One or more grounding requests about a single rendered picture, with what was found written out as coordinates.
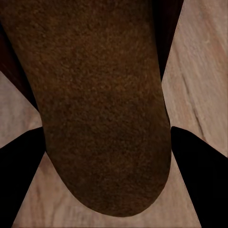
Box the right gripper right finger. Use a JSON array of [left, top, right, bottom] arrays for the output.
[[171, 126, 228, 228]]

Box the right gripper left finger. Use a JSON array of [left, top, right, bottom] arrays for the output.
[[0, 127, 45, 228]]

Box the sandal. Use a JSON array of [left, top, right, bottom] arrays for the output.
[[0, 0, 184, 218]]

